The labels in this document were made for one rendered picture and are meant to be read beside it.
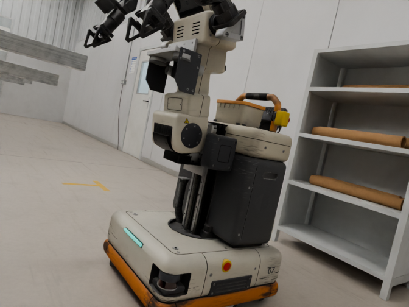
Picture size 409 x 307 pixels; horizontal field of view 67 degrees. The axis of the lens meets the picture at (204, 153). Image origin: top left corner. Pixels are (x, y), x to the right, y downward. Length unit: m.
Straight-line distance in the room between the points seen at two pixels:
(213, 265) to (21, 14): 11.28
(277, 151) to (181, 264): 0.63
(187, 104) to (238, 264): 0.69
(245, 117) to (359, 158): 1.49
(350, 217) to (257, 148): 1.60
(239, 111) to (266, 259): 0.69
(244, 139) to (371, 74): 1.73
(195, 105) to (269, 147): 0.36
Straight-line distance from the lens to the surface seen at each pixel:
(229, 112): 1.52
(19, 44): 0.67
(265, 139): 1.34
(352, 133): 2.38
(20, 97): 11.80
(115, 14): 1.49
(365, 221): 2.74
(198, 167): 1.42
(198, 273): 1.25
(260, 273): 1.51
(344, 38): 3.15
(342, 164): 2.83
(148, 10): 1.00
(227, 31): 1.22
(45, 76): 0.92
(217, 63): 1.39
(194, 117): 1.28
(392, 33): 2.96
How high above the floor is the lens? 0.76
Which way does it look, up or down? 4 degrees down
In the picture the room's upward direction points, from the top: 12 degrees clockwise
